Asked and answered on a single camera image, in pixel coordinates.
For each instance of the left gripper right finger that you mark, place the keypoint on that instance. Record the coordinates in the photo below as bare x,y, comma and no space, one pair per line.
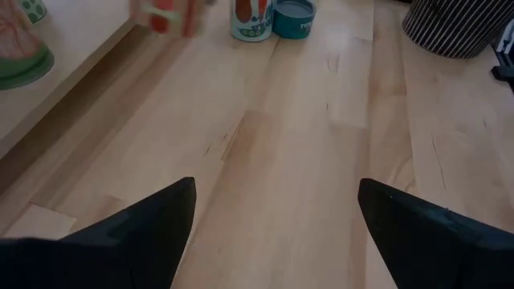
433,249

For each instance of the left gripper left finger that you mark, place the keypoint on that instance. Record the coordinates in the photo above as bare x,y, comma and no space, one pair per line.
120,253

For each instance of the tall oranges can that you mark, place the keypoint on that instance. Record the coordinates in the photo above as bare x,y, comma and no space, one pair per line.
20,60

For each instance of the tall mixed vegetables can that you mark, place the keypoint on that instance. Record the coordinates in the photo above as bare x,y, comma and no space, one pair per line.
252,22

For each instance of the short teal can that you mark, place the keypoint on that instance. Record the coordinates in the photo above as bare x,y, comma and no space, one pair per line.
294,20

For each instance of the potted plant in striped pot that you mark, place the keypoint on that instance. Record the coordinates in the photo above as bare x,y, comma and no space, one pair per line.
454,24

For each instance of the wooden shelf black metal frame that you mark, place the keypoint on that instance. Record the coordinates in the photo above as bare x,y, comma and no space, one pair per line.
84,40

